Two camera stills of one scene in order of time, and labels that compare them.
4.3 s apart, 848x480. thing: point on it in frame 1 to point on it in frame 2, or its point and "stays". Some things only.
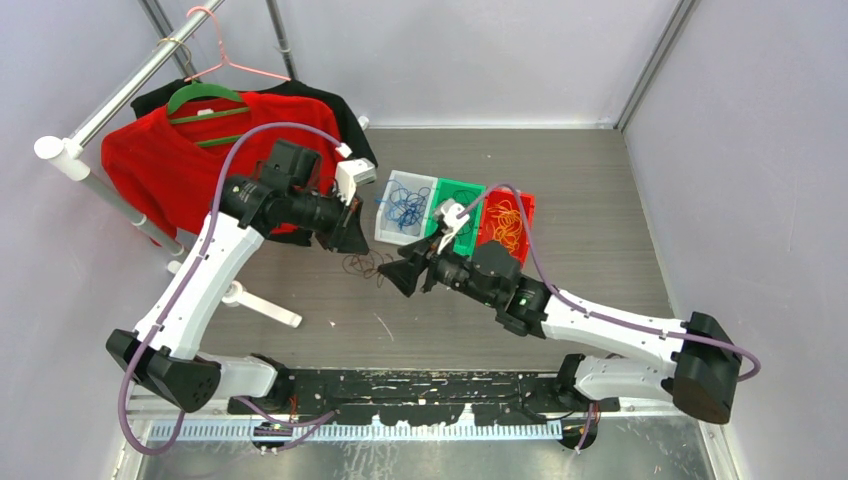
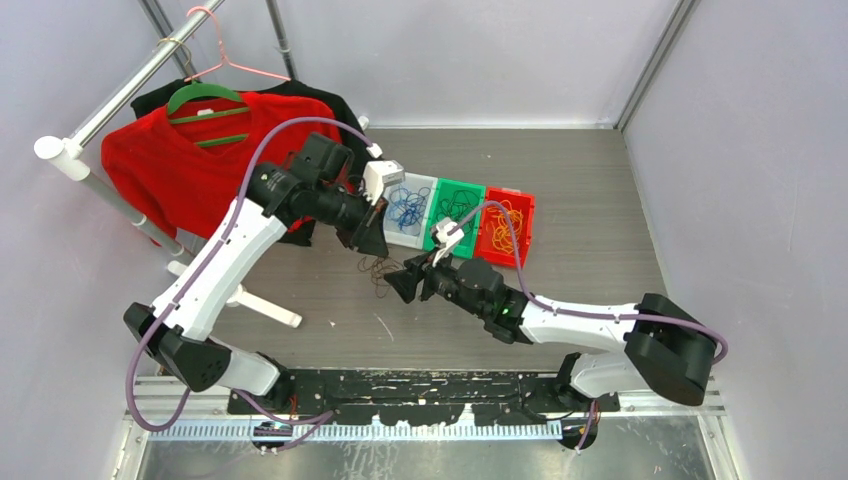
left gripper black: x=346 y=234 to x=371 y=237
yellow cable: x=506 y=225 stays
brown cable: x=472 y=199 stays
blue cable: x=405 y=207 stays
